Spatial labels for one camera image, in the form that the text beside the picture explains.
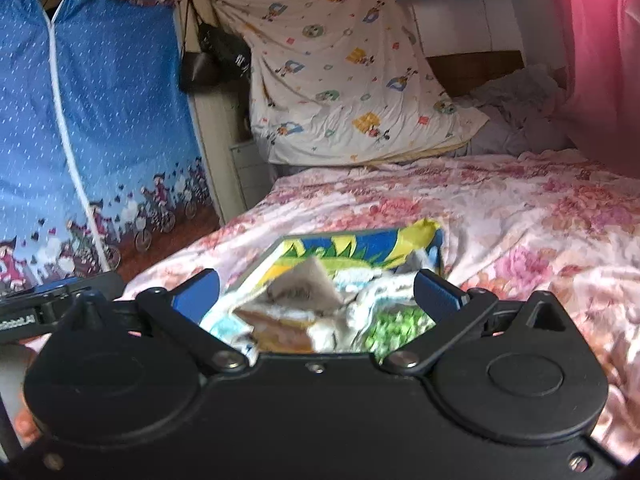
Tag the pink curtain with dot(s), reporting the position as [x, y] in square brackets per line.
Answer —
[600, 60]

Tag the floral bedsheet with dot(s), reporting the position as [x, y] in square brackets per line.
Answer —
[525, 220]

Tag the beige wooden cabinet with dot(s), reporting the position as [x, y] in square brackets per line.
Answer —
[215, 135]

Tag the black bag with white print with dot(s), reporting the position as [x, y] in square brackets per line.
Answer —
[230, 52]

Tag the person's left hand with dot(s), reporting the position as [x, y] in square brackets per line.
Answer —
[25, 425]

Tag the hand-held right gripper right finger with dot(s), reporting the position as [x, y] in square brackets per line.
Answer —
[440, 294]

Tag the jar of green paper stars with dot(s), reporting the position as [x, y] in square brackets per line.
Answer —
[400, 325]

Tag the blue printed wardrobe cover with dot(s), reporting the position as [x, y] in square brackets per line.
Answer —
[125, 110]

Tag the white patterned cloth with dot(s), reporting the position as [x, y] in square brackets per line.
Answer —
[380, 290]

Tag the grey crumpled cloth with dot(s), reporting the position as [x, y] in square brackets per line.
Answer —
[520, 105]

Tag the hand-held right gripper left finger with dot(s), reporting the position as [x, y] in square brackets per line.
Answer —
[196, 294]

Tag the wooden headboard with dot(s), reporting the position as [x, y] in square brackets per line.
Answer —
[475, 72]

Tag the colourful printed cardboard box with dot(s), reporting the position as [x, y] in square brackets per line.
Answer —
[370, 242]

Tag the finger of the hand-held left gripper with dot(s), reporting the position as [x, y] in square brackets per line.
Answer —
[57, 287]

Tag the cartoon print pillow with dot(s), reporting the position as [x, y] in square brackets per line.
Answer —
[340, 85]

